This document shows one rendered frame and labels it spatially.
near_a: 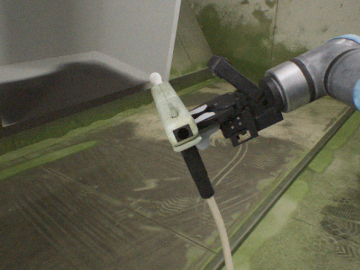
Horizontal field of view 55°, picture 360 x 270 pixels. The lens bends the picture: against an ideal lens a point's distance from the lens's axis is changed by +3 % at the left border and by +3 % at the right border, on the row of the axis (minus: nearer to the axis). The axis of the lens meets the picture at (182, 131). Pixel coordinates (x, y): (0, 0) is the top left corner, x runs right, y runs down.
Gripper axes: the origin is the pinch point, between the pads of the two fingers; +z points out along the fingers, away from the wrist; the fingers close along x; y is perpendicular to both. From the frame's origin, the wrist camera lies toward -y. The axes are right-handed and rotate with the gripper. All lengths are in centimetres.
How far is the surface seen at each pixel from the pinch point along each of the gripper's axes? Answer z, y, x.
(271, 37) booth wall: -95, 37, 186
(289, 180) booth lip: -34, 61, 54
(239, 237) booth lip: -4, 51, 25
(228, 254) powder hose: 0.8, 29.8, -2.7
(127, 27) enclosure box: 0, -17, 65
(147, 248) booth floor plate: 22, 40, 24
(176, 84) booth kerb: -16, 37, 180
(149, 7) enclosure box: -9, -20, 58
